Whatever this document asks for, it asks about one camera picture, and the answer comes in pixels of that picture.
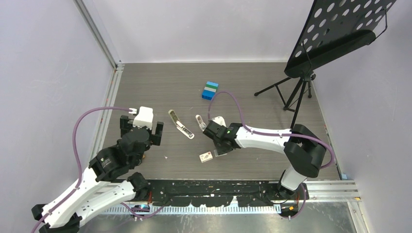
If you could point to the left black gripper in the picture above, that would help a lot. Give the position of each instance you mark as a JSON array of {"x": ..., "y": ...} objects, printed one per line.
[{"x": 156, "y": 138}]

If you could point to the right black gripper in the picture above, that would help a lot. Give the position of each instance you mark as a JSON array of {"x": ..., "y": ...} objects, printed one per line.
[{"x": 220, "y": 150}]

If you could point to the clear staples tray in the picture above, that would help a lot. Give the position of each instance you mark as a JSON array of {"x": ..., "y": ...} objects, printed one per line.
[{"x": 219, "y": 153}]

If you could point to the small white stapler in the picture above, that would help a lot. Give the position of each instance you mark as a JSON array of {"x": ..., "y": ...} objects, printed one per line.
[{"x": 201, "y": 123}]

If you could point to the white staples box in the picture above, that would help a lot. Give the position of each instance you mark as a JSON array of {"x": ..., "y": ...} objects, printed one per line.
[{"x": 205, "y": 157}]

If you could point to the olive green white stapler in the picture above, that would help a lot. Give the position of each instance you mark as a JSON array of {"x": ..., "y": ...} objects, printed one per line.
[{"x": 179, "y": 124}]

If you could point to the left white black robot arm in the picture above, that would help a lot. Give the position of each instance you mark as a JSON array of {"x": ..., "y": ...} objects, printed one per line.
[{"x": 79, "y": 204}]

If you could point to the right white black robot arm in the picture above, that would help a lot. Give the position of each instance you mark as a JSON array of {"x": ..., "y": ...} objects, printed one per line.
[{"x": 302, "y": 148}]

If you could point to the blue green toy brick stack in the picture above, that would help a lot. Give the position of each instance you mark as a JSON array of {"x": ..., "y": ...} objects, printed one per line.
[{"x": 209, "y": 90}]

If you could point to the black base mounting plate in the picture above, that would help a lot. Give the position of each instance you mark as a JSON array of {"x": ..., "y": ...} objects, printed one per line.
[{"x": 216, "y": 193}]

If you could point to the black music stand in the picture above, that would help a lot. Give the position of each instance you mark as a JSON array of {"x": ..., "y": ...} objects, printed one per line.
[{"x": 334, "y": 28}]

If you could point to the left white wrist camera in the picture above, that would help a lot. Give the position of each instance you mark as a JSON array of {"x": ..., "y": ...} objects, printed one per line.
[{"x": 143, "y": 117}]

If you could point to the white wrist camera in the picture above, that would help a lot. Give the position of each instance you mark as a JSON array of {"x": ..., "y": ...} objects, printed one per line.
[
  {"x": 143, "y": 117},
  {"x": 219, "y": 120}
]

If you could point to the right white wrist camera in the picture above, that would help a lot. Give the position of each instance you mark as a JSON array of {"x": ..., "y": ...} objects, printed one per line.
[{"x": 219, "y": 120}]

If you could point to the aluminium frame rail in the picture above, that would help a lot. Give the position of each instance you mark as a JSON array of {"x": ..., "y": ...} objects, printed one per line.
[{"x": 107, "y": 69}]

